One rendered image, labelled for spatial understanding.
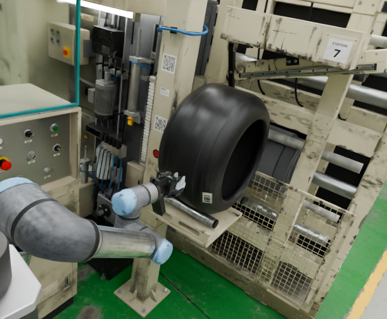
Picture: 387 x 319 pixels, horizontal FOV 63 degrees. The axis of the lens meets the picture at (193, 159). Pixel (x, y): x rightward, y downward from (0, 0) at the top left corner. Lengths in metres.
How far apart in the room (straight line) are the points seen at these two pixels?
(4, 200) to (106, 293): 1.61
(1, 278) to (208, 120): 1.02
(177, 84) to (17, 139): 0.70
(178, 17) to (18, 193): 0.97
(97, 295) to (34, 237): 1.62
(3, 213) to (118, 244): 0.26
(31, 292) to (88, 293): 2.00
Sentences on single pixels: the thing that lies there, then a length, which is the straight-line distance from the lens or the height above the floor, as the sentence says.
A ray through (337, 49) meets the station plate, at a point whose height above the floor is 1.70.
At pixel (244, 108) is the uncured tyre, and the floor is 1.43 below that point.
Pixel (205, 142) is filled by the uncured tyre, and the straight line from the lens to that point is 1.20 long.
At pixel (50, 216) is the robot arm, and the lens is 0.70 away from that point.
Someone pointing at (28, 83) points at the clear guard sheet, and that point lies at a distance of 1.38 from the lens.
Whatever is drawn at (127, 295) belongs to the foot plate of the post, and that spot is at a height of 0.01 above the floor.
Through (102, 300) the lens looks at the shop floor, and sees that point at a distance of 2.27.
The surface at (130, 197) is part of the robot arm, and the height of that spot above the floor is 1.21.
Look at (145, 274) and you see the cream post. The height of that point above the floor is 0.25.
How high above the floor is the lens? 1.77
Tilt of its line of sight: 26 degrees down
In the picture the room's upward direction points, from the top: 11 degrees clockwise
